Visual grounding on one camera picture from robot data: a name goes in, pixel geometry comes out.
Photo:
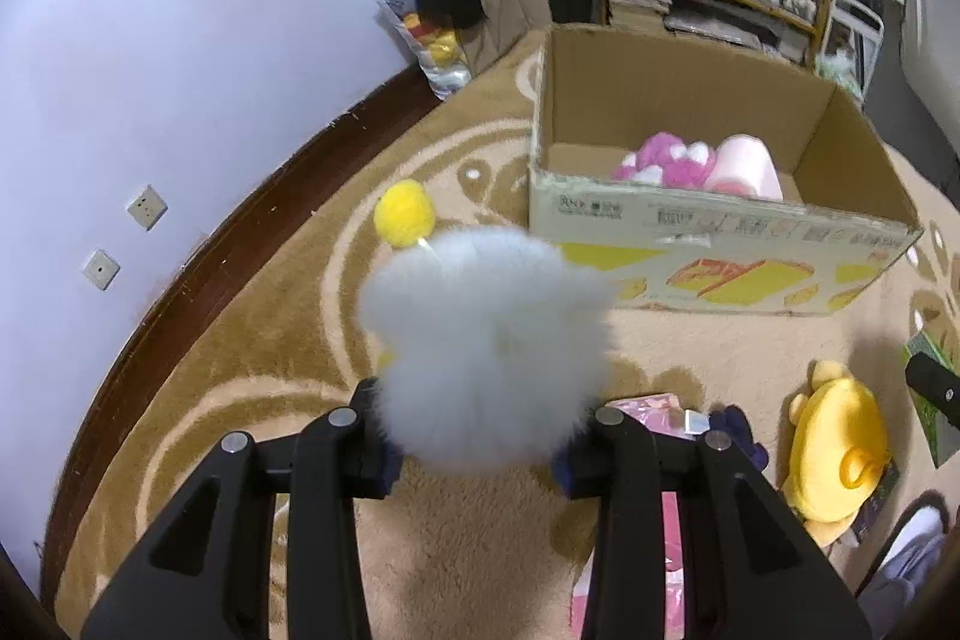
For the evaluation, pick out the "light pink plush toy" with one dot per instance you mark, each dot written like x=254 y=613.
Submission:
x=746 y=166

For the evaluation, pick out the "pink and white plush toy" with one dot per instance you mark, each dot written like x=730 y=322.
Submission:
x=664 y=160

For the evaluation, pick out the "white fluffy plush toy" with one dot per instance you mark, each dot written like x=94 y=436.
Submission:
x=480 y=347

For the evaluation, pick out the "clear plastic bag with toys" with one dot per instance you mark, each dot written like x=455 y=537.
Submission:
x=424 y=36

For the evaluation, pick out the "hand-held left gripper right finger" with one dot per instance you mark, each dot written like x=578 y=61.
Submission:
x=564 y=466

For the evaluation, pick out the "white wall socket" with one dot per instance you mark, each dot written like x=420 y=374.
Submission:
x=146 y=206
x=100 y=269

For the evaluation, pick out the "pink plastic bag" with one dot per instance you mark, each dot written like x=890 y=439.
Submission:
x=645 y=415

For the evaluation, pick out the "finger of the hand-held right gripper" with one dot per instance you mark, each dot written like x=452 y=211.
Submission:
x=934 y=385

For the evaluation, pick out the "dark blue plush toy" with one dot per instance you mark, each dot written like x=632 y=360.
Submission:
x=739 y=431

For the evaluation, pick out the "beige patterned carpet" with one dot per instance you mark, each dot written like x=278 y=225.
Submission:
x=465 y=535

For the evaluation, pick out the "yellow plush toy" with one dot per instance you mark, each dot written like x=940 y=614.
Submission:
x=836 y=445

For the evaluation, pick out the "cardboard box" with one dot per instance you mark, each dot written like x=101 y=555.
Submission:
x=720 y=175

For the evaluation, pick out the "stack of books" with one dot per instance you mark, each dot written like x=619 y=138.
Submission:
x=637 y=3

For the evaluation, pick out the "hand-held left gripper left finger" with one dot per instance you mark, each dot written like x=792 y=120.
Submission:
x=380 y=460

